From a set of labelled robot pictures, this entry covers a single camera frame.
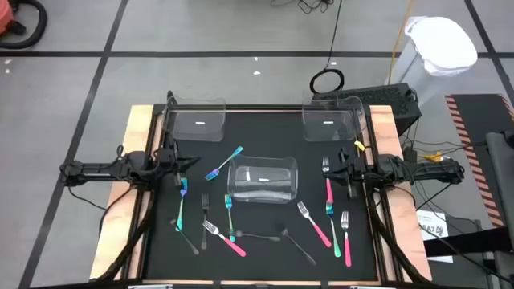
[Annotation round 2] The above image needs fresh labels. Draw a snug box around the clear plastic bin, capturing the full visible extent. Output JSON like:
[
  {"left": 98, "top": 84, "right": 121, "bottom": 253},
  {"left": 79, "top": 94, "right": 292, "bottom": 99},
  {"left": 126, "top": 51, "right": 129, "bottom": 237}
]
[
  {"left": 165, "top": 95, "right": 227, "bottom": 143},
  {"left": 301, "top": 95, "right": 367, "bottom": 143},
  {"left": 226, "top": 155, "right": 300, "bottom": 204}
]

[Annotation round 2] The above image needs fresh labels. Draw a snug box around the pink handled silver fork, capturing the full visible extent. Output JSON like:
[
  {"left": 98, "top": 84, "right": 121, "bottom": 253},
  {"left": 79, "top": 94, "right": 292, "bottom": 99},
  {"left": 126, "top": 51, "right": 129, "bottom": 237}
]
[
  {"left": 341, "top": 210, "right": 353, "bottom": 268},
  {"left": 296, "top": 201, "right": 333, "bottom": 249},
  {"left": 321, "top": 156, "right": 335, "bottom": 205},
  {"left": 202, "top": 219, "right": 247, "bottom": 258}
]

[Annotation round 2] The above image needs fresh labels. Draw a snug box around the black coiled cable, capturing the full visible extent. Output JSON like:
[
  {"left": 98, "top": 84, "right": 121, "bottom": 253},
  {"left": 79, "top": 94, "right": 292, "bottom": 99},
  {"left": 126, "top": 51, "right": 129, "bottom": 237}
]
[{"left": 308, "top": 0, "right": 345, "bottom": 95}]

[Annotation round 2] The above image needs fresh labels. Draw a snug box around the black vacuum hose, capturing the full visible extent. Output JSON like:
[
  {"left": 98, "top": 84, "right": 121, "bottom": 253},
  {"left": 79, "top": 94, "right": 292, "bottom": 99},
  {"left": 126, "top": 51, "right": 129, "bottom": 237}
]
[{"left": 0, "top": 0, "right": 48, "bottom": 51}]

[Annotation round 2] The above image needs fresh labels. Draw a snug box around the yellow cable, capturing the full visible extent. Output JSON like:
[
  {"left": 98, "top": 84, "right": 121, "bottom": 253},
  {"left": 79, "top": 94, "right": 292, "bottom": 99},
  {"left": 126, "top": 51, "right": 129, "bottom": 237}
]
[{"left": 385, "top": 0, "right": 414, "bottom": 86}]

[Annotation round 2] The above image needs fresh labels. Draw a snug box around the black table mat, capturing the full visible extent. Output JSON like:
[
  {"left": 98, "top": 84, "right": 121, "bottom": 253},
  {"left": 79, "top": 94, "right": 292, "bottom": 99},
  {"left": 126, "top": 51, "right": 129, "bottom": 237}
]
[{"left": 142, "top": 110, "right": 381, "bottom": 282}]

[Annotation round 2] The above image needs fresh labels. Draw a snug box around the black cable tangle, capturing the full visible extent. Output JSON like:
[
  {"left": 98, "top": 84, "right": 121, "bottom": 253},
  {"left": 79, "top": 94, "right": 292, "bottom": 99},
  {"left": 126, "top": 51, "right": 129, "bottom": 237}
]
[{"left": 269, "top": 0, "right": 335, "bottom": 15}]

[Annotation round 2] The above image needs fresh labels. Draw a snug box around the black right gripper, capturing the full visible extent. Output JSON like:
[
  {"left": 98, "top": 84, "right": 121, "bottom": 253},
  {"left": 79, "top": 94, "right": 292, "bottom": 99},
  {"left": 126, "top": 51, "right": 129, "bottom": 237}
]
[{"left": 323, "top": 147, "right": 369, "bottom": 201}]

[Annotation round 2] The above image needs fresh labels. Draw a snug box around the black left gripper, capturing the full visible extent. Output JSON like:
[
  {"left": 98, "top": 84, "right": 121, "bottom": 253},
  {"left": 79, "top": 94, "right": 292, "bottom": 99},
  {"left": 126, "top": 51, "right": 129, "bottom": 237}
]
[{"left": 154, "top": 136, "right": 202, "bottom": 188}]

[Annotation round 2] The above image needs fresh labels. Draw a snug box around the white paper sheet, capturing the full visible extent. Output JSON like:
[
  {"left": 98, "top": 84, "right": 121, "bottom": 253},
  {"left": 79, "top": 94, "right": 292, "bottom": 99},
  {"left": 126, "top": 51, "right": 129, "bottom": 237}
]
[{"left": 415, "top": 209, "right": 455, "bottom": 264}]

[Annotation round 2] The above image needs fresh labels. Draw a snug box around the black mat red striped edge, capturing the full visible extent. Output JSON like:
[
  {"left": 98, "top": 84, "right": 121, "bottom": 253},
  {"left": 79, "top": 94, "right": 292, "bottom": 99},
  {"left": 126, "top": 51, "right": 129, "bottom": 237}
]
[{"left": 444, "top": 93, "right": 514, "bottom": 229}]

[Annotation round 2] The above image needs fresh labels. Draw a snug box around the trash can with white bag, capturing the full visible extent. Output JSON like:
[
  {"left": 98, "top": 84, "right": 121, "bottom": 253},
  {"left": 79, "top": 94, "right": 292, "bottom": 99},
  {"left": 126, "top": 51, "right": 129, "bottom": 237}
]
[{"left": 388, "top": 15, "right": 479, "bottom": 106}]

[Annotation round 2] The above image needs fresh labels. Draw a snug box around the black computer tower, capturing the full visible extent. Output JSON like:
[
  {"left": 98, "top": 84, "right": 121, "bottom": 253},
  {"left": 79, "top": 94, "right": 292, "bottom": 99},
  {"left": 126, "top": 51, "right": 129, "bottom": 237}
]
[{"left": 312, "top": 83, "right": 422, "bottom": 136}]

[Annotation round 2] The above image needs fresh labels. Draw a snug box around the orange vacuum cleaner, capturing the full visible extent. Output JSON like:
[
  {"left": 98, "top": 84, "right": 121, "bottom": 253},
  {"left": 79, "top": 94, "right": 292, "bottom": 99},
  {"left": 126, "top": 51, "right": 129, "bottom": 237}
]
[{"left": 0, "top": 0, "right": 15, "bottom": 36}]

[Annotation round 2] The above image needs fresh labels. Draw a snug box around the black braided cable sleeve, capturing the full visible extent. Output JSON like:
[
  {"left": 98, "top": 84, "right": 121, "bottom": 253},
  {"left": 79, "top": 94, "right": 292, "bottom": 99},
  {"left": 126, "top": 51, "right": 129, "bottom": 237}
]
[
  {"left": 365, "top": 188, "right": 429, "bottom": 284},
  {"left": 94, "top": 188, "right": 157, "bottom": 282}
]

